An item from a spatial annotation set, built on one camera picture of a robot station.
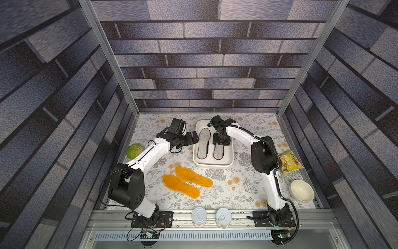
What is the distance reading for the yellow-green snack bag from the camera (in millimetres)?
892

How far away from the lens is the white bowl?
2.61 ft

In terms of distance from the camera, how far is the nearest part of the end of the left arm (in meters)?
0.63
